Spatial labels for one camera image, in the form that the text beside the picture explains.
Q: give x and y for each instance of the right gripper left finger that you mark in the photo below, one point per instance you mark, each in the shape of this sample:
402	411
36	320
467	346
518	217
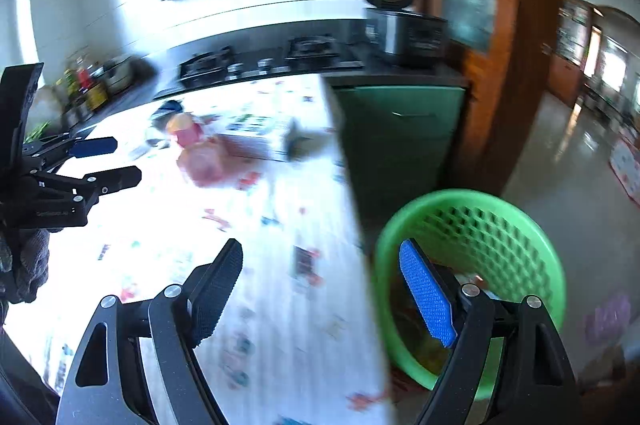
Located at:
128	347

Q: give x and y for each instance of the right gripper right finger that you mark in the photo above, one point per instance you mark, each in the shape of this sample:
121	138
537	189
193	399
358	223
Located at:
534	382

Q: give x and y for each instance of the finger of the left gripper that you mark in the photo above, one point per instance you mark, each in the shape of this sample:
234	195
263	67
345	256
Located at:
84	148
110	181

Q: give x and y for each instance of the clear glass jar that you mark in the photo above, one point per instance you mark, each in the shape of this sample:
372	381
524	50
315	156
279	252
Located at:
165	112

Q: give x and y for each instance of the gold red drink bottle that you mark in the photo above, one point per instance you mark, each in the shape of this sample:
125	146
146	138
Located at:
202	154

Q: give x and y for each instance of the white milk carton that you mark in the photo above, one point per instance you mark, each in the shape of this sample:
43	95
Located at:
260	137

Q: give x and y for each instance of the green kitchen cabinet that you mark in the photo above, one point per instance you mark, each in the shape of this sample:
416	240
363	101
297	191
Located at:
395	139

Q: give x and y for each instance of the grey gloved left hand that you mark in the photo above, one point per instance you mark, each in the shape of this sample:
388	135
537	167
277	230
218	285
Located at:
24	266

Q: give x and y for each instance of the condiment bottles group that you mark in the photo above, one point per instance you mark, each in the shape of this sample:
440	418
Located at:
80	90

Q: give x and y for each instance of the metal pot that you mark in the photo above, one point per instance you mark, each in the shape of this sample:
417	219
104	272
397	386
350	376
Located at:
118	74

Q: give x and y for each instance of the pink plastic bag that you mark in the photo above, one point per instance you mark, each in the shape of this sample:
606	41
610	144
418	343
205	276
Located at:
608	321

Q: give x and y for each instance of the red plastic stool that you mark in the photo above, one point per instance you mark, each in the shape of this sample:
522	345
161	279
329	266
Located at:
405	389

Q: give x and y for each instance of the green perforated plastic basket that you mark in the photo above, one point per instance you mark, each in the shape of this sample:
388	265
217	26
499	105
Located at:
469	232

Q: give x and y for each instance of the patterned white tablecloth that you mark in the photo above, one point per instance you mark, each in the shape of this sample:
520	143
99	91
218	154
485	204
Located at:
297	342

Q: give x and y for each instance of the polka dot play tent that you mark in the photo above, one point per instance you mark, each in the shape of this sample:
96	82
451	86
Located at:
624	163

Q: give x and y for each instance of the black gas stove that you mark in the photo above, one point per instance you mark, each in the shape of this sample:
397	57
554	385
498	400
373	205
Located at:
299	55

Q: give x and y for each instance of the black rice cooker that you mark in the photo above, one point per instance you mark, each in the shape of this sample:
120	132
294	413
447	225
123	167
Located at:
404	37

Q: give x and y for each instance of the brown wooden door frame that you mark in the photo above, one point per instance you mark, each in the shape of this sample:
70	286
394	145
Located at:
506	85

